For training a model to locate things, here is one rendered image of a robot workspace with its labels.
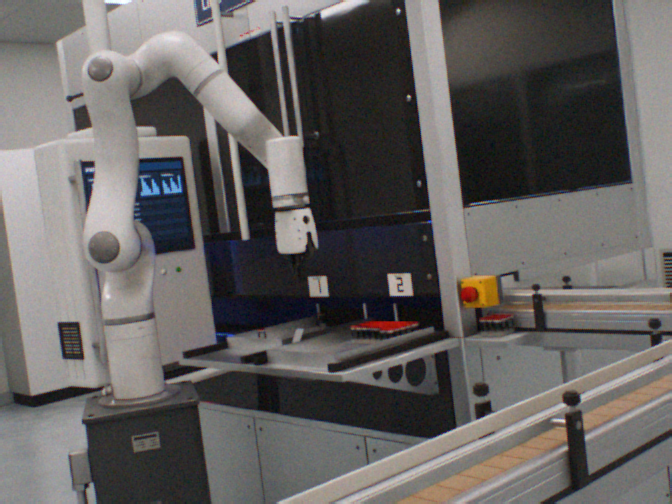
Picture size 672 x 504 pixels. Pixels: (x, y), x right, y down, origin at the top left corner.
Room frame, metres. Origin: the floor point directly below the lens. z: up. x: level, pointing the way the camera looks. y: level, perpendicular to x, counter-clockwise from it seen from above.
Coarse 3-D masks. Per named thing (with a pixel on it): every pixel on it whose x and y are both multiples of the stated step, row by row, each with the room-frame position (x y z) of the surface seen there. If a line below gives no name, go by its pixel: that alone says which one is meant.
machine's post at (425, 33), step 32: (416, 0) 2.12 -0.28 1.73; (416, 32) 2.13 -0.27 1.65; (416, 64) 2.14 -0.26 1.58; (448, 96) 2.15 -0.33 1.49; (448, 128) 2.14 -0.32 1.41; (448, 160) 2.13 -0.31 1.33; (448, 192) 2.12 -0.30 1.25; (448, 224) 2.11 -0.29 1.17; (448, 256) 2.12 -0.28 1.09; (448, 288) 2.13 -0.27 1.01; (448, 320) 2.14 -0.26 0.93; (448, 352) 2.15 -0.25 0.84
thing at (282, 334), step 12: (288, 324) 2.58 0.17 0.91; (300, 324) 2.61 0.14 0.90; (312, 324) 2.64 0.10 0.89; (348, 324) 2.40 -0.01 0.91; (228, 336) 2.44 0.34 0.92; (240, 336) 2.46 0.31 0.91; (252, 336) 2.49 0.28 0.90; (276, 336) 2.54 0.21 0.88; (288, 336) 2.51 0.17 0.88; (312, 336) 2.31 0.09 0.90; (228, 348) 2.43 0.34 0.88; (240, 348) 2.39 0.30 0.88; (252, 348) 2.34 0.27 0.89; (264, 348) 2.30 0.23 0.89
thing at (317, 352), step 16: (320, 336) 2.22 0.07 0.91; (336, 336) 2.26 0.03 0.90; (400, 336) 2.05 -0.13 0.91; (416, 336) 2.09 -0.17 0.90; (272, 352) 2.09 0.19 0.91; (288, 352) 2.04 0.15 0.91; (304, 352) 1.99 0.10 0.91; (320, 352) 2.16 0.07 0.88; (336, 352) 2.13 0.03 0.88; (352, 352) 1.95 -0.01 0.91
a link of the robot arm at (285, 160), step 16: (272, 144) 1.91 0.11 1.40; (288, 144) 1.90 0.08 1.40; (272, 160) 1.91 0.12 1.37; (288, 160) 1.90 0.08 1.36; (272, 176) 1.92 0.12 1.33; (288, 176) 1.90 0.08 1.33; (304, 176) 1.93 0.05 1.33; (272, 192) 1.92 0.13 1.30; (288, 192) 1.90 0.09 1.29; (304, 192) 1.92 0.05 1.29
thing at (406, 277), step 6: (390, 276) 2.28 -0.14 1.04; (396, 276) 2.26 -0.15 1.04; (402, 276) 2.24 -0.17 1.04; (408, 276) 2.23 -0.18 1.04; (390, 282) 2.28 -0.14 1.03; (396, 282) 2.26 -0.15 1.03; (408, 282) 2.23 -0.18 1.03; (390, 288) 2.28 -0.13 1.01; (396, 288) 2.26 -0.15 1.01; (402, 288) 2.25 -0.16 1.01; (408, 288) 2.23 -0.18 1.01; (390, 294) 2.28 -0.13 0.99; (396, 294) 2.27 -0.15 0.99; (402, 294) 2.25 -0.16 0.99; (408, 294) 2.23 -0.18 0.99
